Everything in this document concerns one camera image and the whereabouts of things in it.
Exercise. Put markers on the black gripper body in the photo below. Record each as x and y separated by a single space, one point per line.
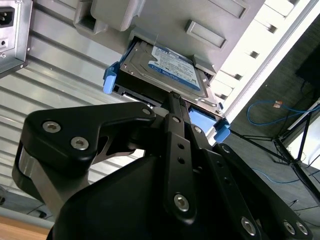
125 205

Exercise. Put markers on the hard disk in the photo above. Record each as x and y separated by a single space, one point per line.
140 65

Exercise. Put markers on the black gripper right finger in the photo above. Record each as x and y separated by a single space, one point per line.
232 190

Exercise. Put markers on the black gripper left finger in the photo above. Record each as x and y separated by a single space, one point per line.
75 120

